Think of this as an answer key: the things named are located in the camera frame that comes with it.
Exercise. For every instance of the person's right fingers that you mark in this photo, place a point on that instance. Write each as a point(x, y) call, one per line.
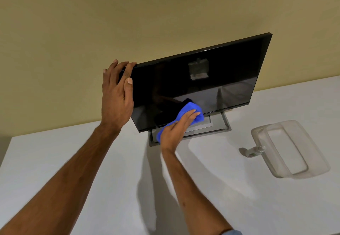
point(189, 119)

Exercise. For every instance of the person's left forearm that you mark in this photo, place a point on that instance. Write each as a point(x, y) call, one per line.
point(63, 179)

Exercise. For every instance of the small white spray bottle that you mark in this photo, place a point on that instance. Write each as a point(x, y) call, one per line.
point(253, 151)

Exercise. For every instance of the person's right forearm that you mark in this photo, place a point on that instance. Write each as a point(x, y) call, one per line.
point(192, 195)

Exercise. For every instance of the black computer monitor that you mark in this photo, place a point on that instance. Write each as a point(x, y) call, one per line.
point(201, 83)

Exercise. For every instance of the person's left thumb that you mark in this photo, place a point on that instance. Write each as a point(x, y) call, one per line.
point(130, 96)

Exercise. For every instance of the blue microfibre cloth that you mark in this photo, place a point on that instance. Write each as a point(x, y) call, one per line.
point(187, 108)

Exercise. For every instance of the grey monitor stand base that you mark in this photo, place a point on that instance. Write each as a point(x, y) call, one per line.
point(212, 128)

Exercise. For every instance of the clear plastic tray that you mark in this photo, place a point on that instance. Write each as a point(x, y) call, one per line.
point(291, 150)

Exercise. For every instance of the person's right hand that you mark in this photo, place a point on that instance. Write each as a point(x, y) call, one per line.
point(174, 134)

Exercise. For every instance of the person's left hand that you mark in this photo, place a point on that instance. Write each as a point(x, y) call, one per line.
point(115, 102)

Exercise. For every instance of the person's left middle finger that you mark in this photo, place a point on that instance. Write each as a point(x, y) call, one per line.
point(113, 70)

